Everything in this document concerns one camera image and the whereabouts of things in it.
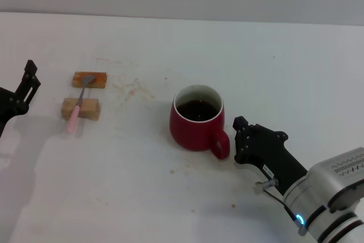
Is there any plain wooden block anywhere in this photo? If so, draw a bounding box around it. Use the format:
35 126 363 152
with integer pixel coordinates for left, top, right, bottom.
61 97 102 121

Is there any black cable with metal plug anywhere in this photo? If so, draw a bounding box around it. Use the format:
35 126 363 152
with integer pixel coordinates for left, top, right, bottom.
255 179 308 236

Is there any pink handled metal spoon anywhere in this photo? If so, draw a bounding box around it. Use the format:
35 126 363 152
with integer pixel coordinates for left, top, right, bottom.
67 74 96 134

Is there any red ceramic mug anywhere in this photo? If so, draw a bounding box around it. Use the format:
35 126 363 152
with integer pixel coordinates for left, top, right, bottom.
169 84 231 160

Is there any dark coffee liquid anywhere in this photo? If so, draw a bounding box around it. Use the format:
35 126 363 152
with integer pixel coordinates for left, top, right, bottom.
176 100 221 122

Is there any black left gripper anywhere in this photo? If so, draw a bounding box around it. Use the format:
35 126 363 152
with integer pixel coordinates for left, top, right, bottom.
0 60 42 138

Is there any orange stained wooden block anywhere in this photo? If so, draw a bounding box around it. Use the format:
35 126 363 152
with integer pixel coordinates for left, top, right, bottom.
71 71 109 89

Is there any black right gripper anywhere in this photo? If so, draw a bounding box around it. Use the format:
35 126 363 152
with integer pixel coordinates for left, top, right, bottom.
233 116 308 196

